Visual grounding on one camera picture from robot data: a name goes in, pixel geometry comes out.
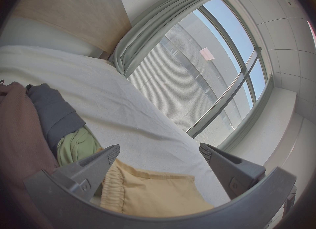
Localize bed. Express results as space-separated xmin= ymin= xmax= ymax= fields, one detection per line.
xmin=0 ymin=0 xmax=232 ymax=214

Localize brown garment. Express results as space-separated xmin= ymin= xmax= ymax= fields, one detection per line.
xmin=0 ymin=81 xmax=60 ymax=199

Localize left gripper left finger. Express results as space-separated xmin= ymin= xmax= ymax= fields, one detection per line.
xmin=52 ymin=145 xmax=121 ymax=200

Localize tan shorts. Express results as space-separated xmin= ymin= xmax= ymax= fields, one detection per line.
xmin=100 ymin=158 xmax=215 ymax=216

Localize black garment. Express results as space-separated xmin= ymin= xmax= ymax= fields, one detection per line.
xmin=26 ymin=83 xmax=85 ymax=153

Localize grey-green curtain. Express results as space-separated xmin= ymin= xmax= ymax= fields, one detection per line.
xmin=112 ymin=0 xmax=226 ymax=78

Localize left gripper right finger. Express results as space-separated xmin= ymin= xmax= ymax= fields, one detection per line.
xmin=199 ymin=143 xmax=266 ymax=201

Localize window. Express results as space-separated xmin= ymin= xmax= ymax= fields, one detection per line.
xmin=126 ymin=0 xmax=274 ymax=144

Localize green garment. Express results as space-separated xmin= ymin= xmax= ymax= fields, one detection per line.
xmin=57 ymin=127 xmax=103 ymax=167

